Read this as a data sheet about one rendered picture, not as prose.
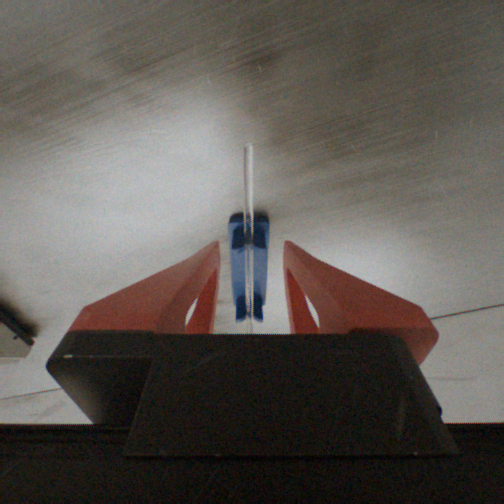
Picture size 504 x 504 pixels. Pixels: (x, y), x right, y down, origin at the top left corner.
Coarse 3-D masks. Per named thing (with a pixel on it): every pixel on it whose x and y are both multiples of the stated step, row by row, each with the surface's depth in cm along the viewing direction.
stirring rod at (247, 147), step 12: (252, 156) 15; (252, 168) 15; (252, 180) 16; (252, 192) 16; (252, 204) 17; (252, 216) 17; (252, 228) 18; (252, 240) 19; (252, 252) 19; (252, 264) 20; (252, 276) 21; (252, 288) 22; (252, 300) 22; (252, 312) 23; (252, 324) 24
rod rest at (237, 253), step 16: (240, 224) 20; (256, 224) 21; (240, 240) 20; (256, 240) 20; (240, 256) 22; (256, 256) 22; (240, 272) 24; (256, 272) 24; (240, 288) 25; (256, 288) 25; (240, 304) 25; (256, 304) 25; (240, 320) 24; (256, 320) 24
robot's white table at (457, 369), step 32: (448, 320) 30; (480, 320) 30; (448, 352) 34; (480, 352) 34; (448, 384) 39; (480, 384) 39; (0, 416) 45; (32, 416) 45; (64, 416) 45; (448, 416) 46; (480, 416) 47
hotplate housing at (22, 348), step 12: (0, 312) 27; (0, 324) 27; (12, 324) 28; (0, 336) 27; (12, 336) 28; (24, 336) 30; (0, 348) 27; (12, 348) 28; (24, 348) 29; (0, 360) 27; (12, 360) 28
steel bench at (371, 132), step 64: (0, 0) 13; (64, 0) 13; (128, 0) 13; (192, 0) 13; (256, 0) 13; (320, 0) 13; (384, 0) 13; (448, 0) 13; (0, 64) 15; (64, 64) 15; (128, 64) 15; (192, 64) 15; (256, 64) 15; (320, 64) 15; (384, 64) 15; (448, 64) 15; (0, 128) 17; (64, 128) 17; (128, 128) 17; (192, 128) 17; (256, 128) 17; (320, 128) 17; (384, 128) 17; (448, 128) 17; (0, 192) 20; (64, 192) 20; (128, 192) 20; (192, 192) 20; (256, 192) 20; (320, 192) 20; (384, 192) 20; (448, 192) 20; (0, 256) 23; (64, 256) 24; (128, 256) 24; (320, 256) 24; (384, 256) 24; (448, 256) 24; (64, 320) 29; (0, 384) 38
